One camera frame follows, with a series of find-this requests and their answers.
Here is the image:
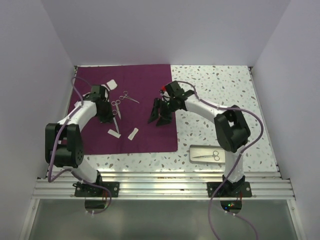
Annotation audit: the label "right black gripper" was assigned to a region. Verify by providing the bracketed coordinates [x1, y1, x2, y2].
[148, 97, 178, 127]

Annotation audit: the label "steel scissors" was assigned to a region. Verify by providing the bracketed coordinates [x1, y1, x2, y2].
[193, 150, 221, 161]
[111, 99, 121, 134]

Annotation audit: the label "steel forceps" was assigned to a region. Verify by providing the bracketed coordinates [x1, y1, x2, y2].
[119, 90, 140, 104]

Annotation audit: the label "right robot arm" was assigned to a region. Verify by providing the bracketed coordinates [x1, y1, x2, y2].
[148, 81, 251, 197]

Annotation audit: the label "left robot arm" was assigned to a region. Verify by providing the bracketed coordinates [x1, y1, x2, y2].
[44, 85, 114, 197]

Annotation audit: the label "white strip left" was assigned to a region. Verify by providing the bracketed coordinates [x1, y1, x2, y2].
[107, 129, 121, 139]

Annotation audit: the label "white strip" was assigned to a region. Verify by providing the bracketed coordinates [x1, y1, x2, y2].
[107, 129, 121, 139]
[127, 127, 139, 141]

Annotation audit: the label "white strip right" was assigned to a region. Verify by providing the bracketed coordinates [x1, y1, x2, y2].
[127, 127, 139, 141]

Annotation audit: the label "purple cloth mat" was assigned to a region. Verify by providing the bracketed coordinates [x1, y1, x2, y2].
[75, 64, 178, 155]

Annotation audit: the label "metal tray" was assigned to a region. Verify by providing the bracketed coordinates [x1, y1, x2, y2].
[189, 145, 226, 165]

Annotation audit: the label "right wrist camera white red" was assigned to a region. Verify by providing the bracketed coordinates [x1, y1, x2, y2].
[160, 86, 169, 97]

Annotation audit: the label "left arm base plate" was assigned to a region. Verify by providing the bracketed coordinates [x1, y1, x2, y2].
[72, 181, 120, 198]

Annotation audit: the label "aluminium rail frame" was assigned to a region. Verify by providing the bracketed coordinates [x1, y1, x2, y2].
[31, 171, 295, 200]

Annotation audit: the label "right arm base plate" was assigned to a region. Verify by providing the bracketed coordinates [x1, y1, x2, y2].
[206, 181, 253, 198]

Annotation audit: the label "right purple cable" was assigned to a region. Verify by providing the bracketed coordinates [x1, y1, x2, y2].
[174, 80, 265, 240]

